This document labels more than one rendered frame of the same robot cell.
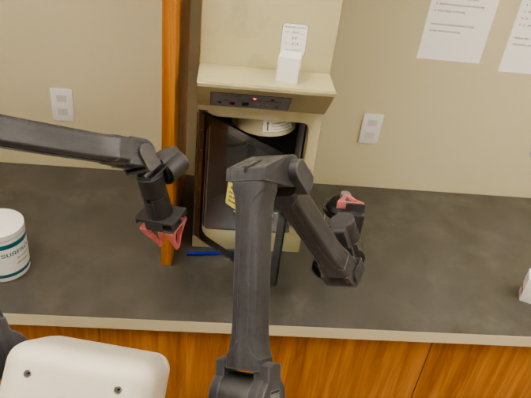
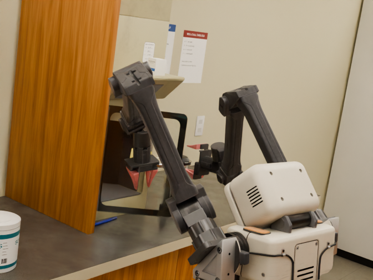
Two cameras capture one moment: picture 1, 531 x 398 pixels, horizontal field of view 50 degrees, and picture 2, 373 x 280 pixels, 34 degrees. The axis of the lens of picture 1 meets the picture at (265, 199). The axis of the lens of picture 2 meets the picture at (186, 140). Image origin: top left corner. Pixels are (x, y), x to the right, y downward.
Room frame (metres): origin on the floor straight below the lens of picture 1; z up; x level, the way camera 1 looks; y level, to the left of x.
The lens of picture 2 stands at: (-0.38, 1.55, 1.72)
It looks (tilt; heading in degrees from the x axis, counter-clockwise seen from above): 11 degrees down; 313
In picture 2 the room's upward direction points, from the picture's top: 8 degrees clockwise
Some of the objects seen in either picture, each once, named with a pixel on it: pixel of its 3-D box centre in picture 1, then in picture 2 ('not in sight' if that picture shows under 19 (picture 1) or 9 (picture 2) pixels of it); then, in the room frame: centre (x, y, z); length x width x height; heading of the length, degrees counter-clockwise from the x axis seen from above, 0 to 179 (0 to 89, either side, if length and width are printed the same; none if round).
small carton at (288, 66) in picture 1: (288, 66); (156, 66); (1.28, -0.02, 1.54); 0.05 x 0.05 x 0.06; 85
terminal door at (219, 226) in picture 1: (239, 201); (140, 162); (1.21, 0.07, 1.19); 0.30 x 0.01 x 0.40; 53
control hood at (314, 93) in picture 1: (264, 96); (145, 87); (1.28, 0.03, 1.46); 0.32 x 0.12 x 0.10; 96
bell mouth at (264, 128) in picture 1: (265, 112); not in sight; (1.43, 0.03, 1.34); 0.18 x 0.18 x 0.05
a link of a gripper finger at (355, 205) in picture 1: (348, 208); (196, 151); (1.19, -0.21, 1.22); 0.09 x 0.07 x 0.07; 3
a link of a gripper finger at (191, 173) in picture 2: not in sight; (193, 168); (1.19, -0.21, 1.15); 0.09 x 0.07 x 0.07; 3
